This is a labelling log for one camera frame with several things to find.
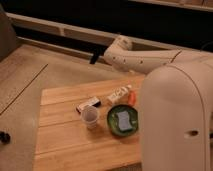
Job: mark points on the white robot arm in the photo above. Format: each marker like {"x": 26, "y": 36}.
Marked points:
{"x": 175, "y": 105}

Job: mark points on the small white and black box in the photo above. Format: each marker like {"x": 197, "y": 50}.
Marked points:
{"x": 94, "y": 101}

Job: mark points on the orange carrot toy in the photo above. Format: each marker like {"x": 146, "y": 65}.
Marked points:
{"x": 132, "y": 98}

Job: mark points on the green round plate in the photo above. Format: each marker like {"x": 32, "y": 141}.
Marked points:
{"x": 112, "y": 120}

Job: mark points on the blue sponge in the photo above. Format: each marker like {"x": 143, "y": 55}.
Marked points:
{"x": 124, "y": 121}

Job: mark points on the wooden board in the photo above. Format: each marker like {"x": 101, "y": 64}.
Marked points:
{"x": 63, "y": 141}

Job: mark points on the black object on floor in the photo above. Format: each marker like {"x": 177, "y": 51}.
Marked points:
{"x": 4, "y": 137}

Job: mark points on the black bracket on wall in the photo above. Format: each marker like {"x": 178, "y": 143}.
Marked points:
{"x": 94, "y": 57}

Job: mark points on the white shelf rail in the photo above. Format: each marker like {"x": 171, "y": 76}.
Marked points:
{"x": 40, "y": 29}

